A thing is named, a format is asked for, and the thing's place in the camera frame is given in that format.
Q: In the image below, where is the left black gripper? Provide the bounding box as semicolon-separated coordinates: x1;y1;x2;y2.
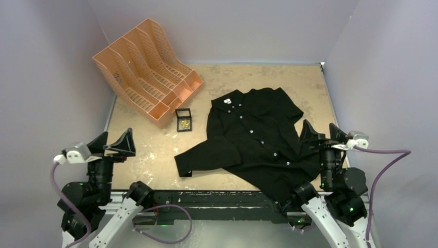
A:
86;127;135;203

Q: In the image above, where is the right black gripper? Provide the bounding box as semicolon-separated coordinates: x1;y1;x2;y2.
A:
298;119;348;188

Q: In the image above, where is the black button shirt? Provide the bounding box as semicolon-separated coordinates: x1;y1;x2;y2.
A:
175;88;320;203

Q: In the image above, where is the gold leaf brooch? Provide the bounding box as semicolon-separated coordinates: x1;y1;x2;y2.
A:
180;119;191;130

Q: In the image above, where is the small black rectangular frame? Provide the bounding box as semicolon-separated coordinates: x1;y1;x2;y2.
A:
175;108;192;132

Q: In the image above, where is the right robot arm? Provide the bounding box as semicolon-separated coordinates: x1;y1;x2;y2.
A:
290;120;376;247

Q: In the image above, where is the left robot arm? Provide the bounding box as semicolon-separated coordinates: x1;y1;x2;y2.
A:
50;128;154;247

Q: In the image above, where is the orange plastic file organizer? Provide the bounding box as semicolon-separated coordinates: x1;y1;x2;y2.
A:
93;19;204;128

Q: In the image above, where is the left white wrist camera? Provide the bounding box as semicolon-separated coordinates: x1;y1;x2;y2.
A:
53;142;102;165

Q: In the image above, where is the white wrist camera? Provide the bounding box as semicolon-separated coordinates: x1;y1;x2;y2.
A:
53;142;102;165
331;131;369;151

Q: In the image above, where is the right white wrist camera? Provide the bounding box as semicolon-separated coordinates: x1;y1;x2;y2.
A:
331;131;369;151

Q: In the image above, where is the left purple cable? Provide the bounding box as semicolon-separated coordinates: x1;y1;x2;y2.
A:
50;161;193;248

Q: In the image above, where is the purple cable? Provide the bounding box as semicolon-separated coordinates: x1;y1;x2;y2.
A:
292;145;412;248
50;161;193;248

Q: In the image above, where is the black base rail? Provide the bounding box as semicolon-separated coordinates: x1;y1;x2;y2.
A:
119;190;324;225

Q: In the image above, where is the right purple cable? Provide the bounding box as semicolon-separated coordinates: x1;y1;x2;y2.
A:
292;145;412;248

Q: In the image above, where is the aluminium frame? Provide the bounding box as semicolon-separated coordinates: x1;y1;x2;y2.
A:
59;182;376;247

